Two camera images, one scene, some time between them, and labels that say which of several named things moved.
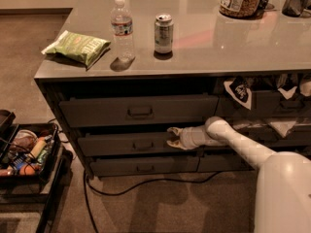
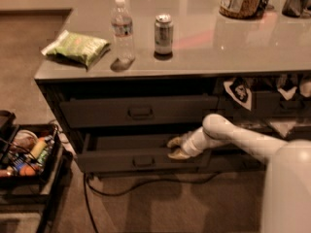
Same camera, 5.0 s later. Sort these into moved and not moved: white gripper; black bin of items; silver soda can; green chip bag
Moved: white gripper
Not moved: silver soda can; green chip bag; black bin of items
